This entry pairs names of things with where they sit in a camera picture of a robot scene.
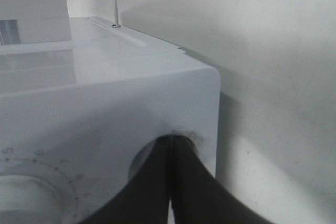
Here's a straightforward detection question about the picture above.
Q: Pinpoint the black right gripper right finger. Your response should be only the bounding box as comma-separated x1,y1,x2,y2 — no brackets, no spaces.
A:
170,135,268,224

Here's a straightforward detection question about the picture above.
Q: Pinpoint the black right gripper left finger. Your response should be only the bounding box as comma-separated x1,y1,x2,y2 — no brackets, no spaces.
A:
81,135,172,224

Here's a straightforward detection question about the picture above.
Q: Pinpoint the white microwave knob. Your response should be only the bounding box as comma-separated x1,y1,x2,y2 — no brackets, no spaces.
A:
1,175,63,223

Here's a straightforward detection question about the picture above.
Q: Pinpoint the white microwave oven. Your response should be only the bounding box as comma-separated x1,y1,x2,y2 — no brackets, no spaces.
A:
1,17,220,223

